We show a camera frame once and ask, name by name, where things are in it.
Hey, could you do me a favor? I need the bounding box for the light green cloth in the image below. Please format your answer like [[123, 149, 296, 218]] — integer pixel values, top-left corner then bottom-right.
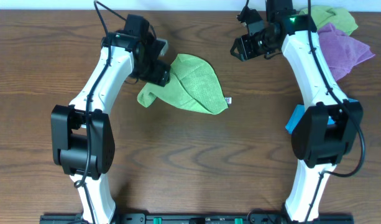
[[137, 54, 229, 115]]

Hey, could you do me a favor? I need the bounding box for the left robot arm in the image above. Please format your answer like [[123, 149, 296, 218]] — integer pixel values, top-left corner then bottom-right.
[[51, 14, 170, 223]]

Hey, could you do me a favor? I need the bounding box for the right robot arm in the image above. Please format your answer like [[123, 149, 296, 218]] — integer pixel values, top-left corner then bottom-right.
[[230, 1, 364, 223]]

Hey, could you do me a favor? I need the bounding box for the blue cloth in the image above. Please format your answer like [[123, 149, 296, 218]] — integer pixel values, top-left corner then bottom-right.
[[285, 99, 364, 141]]

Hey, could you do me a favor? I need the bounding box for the purple cloth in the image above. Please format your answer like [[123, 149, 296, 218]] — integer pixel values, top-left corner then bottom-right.
[[318, 23, 375, 81]]

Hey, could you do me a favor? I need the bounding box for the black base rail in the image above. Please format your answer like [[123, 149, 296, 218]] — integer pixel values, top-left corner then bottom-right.
[[39, 213, 354, 224]]

